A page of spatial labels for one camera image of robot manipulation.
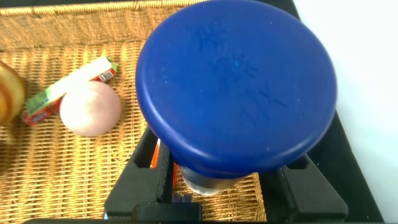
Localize white bottle blue cap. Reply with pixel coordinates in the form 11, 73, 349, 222
135, 0, 338, 197

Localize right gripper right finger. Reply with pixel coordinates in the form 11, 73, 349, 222
259, 154, 349, 222

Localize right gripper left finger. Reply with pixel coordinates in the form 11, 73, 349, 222
104, 126, 175, 218

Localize wicker basket pink handles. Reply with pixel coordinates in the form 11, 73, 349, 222
0, 0, 268, 224

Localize pale pink egg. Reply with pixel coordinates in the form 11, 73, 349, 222
58, 80, 123, 138

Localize golden bread bun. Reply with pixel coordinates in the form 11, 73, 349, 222
0, 60, 26, 125

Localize orange sausage stick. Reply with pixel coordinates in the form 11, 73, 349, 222
150, 138, 180, 187

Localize black table cloth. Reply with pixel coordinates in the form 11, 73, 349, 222
0, 0, 385, 223

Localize green red snack pack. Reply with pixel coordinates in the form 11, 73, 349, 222
21, 56, 119, 127

